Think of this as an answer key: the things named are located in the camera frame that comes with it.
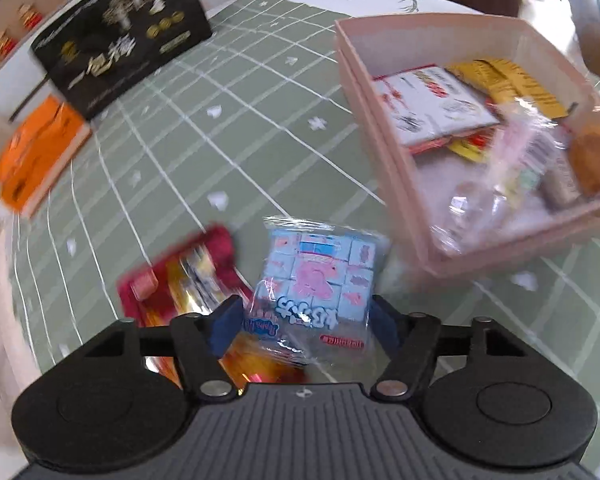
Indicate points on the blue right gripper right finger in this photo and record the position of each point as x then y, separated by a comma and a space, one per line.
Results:
410, 342

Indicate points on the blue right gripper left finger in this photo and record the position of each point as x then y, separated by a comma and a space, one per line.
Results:
199, 344

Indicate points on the red foil snack packet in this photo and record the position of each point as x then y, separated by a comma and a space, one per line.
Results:
194, 276

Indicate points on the blue pink candy bag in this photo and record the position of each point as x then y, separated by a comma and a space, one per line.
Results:
312, 302

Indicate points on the brown cake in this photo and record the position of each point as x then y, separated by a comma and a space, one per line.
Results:
584, 158

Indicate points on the yellow red snack packet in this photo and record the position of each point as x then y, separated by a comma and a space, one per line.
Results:
472, 147

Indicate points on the pink cardboard box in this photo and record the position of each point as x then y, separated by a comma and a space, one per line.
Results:
418, 188

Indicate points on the green grid table mat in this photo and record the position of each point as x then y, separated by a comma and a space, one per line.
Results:
250, 124

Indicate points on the white red snack packet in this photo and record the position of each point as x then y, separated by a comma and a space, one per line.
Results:
429, 107

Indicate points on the orange tissue pack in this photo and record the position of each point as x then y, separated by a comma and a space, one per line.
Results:
38, 152

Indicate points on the black plum snack bag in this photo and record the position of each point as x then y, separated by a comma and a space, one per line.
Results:
99, 49

